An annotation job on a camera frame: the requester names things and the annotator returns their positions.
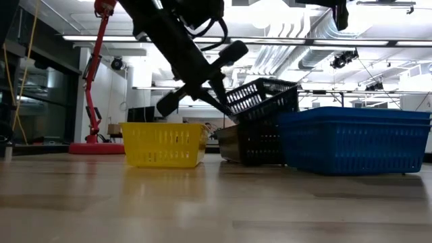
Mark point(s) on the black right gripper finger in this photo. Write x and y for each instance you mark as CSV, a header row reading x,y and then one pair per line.
x,y
341,17

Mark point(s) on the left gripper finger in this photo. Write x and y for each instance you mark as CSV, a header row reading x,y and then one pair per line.
x,y
221,89
216,101

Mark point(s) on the yellow plastic slotted basket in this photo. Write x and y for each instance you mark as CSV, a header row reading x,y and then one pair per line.
x,y
162,145

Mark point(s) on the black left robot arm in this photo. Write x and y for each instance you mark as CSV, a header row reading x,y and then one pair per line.
x,y
148,15

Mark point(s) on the overhead light bar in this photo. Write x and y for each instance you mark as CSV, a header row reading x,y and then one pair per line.
x,y
351,42

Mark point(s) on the black ceiling spotlight cluster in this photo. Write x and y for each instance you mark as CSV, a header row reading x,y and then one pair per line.
x,y
374,86
344,59

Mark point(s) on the ceiling track fixture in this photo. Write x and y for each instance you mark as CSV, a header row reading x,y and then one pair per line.
x,y
386,3

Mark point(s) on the black computer monitor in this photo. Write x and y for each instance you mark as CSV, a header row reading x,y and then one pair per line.
x,y
141,114

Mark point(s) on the small cardboard box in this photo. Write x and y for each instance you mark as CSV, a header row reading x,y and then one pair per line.
x,y
114,129

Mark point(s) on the red articulated floor stand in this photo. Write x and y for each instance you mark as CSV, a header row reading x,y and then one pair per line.
x,y
92,77

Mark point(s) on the dark glass cabinet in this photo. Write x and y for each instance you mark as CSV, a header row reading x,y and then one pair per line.
x,y
40,101

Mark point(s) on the small white bottle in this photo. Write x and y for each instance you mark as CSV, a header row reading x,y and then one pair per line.
x,y
8,152

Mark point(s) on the silver ceiling air duct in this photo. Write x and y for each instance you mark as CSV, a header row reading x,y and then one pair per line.
x,y
320,47

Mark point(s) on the black metal table frame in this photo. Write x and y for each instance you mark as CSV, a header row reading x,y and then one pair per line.
x,y
337,92

